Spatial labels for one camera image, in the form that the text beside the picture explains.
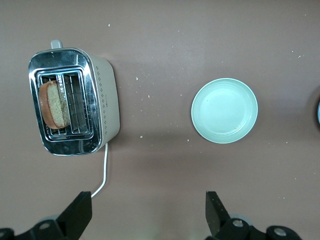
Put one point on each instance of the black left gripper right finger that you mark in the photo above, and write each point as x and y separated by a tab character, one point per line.
217	220

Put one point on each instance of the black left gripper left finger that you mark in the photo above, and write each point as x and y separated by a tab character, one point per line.
75	220

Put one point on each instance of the brown bread slice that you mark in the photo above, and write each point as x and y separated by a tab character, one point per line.
53	105

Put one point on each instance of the light green plate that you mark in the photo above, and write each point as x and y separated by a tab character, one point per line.
224	110

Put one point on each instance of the blue plate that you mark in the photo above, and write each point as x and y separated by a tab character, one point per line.
319	112

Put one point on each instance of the beige and chrome toaster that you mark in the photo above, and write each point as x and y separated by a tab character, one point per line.
107	102

